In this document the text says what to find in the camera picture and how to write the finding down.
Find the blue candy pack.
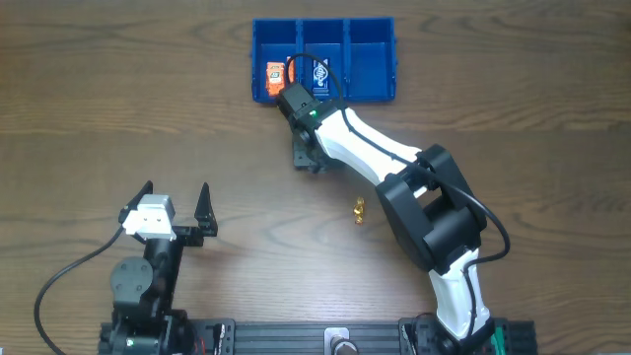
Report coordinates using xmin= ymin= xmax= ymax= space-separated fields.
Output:
xmin=311 ymin=57 xmax=330 ymax=95

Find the mounting rail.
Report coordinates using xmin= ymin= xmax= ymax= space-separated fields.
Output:
xmin=98 ymin=319 xmax=538 ymax=355

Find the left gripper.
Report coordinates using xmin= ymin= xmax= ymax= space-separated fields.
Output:
xmin=117 ymin=179 xmax=219 ymax=249

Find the blue tray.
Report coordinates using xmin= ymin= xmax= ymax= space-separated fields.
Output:
xmin=250 ymin=17 xmax=398 ymax=105

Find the gold candy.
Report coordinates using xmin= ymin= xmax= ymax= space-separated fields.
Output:
xmin=351 ymin=195 xmax=367 ymax=226

